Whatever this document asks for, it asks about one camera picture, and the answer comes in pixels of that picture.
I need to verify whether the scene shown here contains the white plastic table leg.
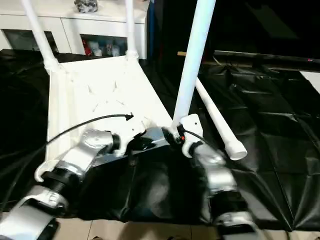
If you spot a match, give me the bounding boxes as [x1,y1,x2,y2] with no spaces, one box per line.
[21,0,61,72]
[171,0,217,132]
[194,79,248,161]
[124,0,140,62]

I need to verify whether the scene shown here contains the white plastic table top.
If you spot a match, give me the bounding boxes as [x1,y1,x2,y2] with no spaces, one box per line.
[34,52,181,183]

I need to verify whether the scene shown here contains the long black bar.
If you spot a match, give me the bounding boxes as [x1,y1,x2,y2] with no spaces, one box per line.
[213,50,320,67]

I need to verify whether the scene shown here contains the white glass-door cabinet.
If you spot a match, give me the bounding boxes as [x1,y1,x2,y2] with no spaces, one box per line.
[0,0,148,61]

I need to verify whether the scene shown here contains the white flat sheet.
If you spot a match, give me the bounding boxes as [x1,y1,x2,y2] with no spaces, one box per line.
[299,71,320,95]

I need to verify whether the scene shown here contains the dark objects on cabinet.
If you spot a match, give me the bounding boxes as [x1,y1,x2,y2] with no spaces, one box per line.
[74,0,100,14]

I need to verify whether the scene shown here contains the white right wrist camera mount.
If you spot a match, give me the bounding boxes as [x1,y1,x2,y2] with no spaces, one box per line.
[178,113,204,158]

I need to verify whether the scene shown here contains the black left wrist camera cable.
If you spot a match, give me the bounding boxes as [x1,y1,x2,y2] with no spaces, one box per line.
[44,113,135,146]

